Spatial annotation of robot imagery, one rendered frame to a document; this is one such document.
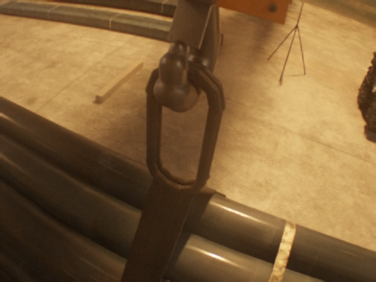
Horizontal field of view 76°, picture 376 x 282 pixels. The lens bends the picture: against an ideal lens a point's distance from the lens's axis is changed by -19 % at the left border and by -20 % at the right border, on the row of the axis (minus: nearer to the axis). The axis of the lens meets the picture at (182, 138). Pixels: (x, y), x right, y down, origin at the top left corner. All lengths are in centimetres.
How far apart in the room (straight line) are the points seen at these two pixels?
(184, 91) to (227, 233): 54
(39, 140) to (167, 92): 79
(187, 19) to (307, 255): 69
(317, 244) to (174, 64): 68
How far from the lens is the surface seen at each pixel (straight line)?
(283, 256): 79
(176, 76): 32
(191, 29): 33
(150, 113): 42
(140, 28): 528
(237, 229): 80
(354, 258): 90
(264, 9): 27
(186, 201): 52
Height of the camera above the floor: 212
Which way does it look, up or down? 43 degrees down
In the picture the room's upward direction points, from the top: 6 degrees clockwise
